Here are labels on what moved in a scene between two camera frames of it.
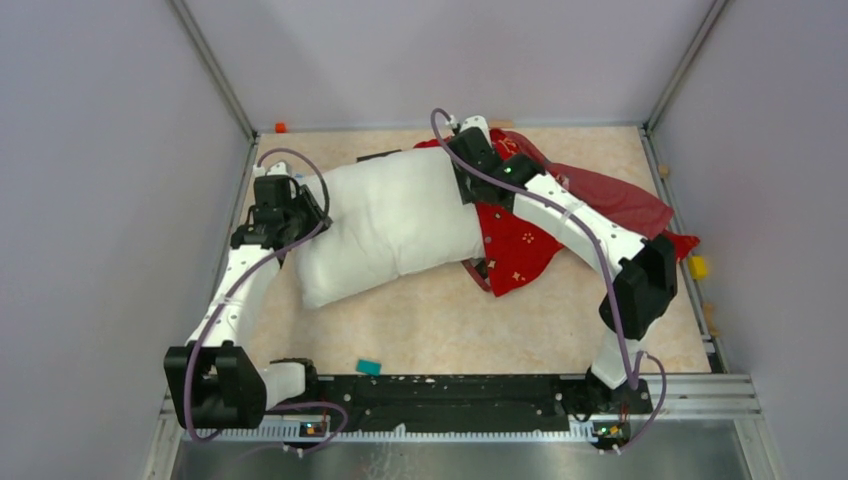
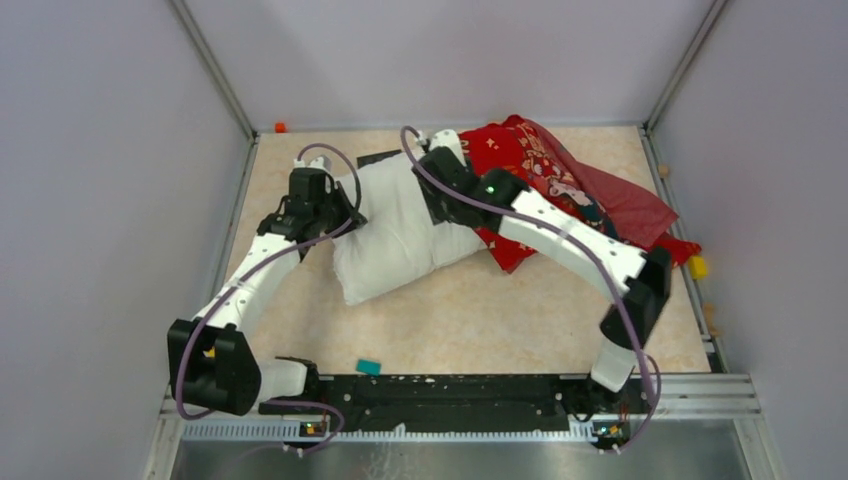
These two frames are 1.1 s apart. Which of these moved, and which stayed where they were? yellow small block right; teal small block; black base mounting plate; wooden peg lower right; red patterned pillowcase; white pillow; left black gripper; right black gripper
Moved: right black gripper; left black gripper; red patterned pillowcase; white pillow
Stayed: wooden peg lower right; teal small block; black base mounting plate; yellow small block right
